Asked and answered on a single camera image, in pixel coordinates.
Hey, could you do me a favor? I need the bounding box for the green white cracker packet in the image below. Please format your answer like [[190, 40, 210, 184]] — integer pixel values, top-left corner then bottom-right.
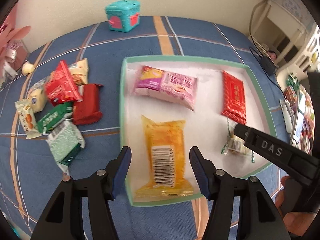
[[220, 118, 255, 163]]

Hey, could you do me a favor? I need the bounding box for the light green snack packet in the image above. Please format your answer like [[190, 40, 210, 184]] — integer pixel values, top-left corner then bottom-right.
[[46, 120, 86, 175]]

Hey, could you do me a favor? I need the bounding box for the yellow cake packet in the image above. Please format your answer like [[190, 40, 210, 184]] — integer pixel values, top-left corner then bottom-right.
[[136, 116, 194, 198]]

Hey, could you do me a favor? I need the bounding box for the beige nut cake packet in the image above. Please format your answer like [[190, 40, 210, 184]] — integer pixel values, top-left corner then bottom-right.
[[15, 99, 41, 139]]

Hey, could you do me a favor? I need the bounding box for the red gold patterned snack pack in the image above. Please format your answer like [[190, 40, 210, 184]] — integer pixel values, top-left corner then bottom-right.
[[221, 71, 247, 125]]

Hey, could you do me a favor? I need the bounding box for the cream round pastry packet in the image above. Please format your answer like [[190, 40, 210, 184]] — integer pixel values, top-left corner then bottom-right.
[[27, 76, 49, 113]]

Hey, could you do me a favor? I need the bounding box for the pink snack packet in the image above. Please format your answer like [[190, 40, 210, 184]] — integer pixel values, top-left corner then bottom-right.
[[131, 66, 198, 111]]

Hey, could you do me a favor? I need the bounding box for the right hand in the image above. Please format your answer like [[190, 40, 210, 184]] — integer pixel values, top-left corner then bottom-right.
[[275, 176, 319, 239]]

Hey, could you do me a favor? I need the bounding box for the blue plaid tablecloth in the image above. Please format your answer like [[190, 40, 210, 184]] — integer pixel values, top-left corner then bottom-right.
[[1, 16, 288, 233]]

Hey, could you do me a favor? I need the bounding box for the smartphone on stand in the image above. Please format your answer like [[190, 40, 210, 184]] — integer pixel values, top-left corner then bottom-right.
[[290, 89, 308, 147]]

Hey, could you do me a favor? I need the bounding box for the white phone stand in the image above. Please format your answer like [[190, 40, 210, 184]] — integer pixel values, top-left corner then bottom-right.
[[279, 99, 293, 134]]

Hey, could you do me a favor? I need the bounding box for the colourful cube toy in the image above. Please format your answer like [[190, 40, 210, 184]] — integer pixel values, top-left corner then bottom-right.
[[283, 85, 297, 112]]

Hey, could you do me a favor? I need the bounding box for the dark red snack packet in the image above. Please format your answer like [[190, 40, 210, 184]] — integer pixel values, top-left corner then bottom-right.
[[72, 83, 103, 125]]

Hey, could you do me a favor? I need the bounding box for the black power adapter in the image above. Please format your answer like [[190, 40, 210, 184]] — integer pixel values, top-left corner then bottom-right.
[[259, 56, 276, 76]]

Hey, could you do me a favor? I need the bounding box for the red flower snack packet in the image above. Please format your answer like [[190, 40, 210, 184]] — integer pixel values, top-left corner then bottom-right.
[[44, 60, 82, 106]]

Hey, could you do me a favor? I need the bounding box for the white tray with green rim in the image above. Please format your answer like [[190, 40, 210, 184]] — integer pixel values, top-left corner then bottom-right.
[[119, 55, 277, 207]]

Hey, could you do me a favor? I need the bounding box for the beige biscuit packet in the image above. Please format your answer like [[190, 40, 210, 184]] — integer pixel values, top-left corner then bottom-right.
[[68, 58, 89, 86]]

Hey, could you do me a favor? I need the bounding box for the small cream toy figure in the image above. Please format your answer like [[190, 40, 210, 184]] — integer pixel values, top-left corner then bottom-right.
[[22, 61, 35, 76]]

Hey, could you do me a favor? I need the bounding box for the cream plastic shelf rack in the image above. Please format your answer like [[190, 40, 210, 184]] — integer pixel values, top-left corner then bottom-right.
[[249, 0, 319, 81]]

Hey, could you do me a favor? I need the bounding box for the teal toy house box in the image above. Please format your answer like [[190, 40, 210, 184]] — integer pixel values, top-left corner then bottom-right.
[[105, 0, 140, 33]]

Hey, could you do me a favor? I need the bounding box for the black cable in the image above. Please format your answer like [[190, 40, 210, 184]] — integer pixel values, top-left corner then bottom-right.
[[248, 0, 286, 91]]

